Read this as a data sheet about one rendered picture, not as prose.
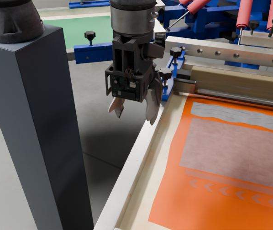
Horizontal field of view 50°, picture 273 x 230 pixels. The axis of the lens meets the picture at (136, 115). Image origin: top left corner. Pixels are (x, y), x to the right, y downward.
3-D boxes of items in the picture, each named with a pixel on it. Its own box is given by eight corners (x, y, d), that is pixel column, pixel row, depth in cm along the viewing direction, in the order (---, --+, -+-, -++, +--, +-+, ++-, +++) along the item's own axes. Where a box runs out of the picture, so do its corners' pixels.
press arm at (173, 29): (17, 57, 142) (13, 45, 139) (18, 51, 147) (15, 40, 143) (252, 35, 163) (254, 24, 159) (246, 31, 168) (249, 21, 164)
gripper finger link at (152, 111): (144, 138, 60) (131, 99, 56) (152, 121, 65) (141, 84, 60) (158, 138, 59) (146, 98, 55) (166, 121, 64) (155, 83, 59)
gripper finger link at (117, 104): (98, 123, 63) (108, 91, 57) (109, 108, 67) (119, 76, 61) (111, 130, 62) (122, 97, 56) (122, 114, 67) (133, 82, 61)
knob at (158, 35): (167, 56, 118) (168, 39, 114) (153, 54, 120) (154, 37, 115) (171, 49, 124) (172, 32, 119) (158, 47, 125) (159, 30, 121)
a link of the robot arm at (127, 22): (120, -5, 53) (165, 0, 50) (121, 21, 55) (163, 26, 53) (102, 7, 47) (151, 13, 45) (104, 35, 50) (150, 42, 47)
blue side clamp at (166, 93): (165, 115, 94) (167, 96, 90) (150, 112, 96) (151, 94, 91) (183, 70, 117) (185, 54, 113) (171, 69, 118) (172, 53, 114)
